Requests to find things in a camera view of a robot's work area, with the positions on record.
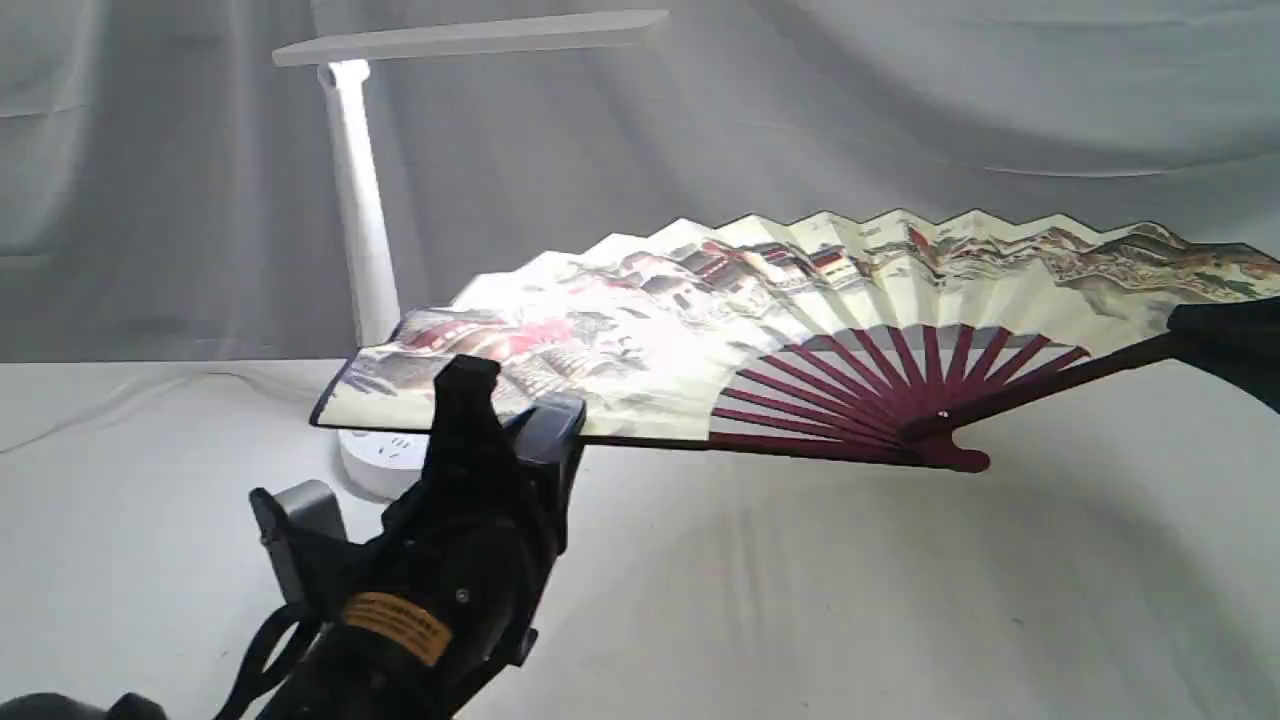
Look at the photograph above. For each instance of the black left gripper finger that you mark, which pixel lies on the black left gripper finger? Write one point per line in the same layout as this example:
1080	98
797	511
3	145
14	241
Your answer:
469	453
546	439

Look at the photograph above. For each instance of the grey fabric backdrop curtain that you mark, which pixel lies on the grey fabric backdrop curtain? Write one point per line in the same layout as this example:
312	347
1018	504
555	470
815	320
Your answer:
169	193

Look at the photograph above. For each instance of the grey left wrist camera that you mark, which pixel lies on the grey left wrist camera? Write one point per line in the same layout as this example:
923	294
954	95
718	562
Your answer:
304	536

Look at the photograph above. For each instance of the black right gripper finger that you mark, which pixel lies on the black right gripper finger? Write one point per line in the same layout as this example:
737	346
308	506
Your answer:
1253	372
1247	330

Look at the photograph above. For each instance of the white desk lamp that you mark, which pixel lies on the white desk lamp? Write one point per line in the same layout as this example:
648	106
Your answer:
342	64

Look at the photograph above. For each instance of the painted paper folding fan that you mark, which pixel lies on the painted paper folding fan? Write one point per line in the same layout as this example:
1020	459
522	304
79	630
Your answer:
854	341

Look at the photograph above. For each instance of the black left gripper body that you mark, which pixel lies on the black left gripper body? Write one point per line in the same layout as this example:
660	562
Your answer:
426	614

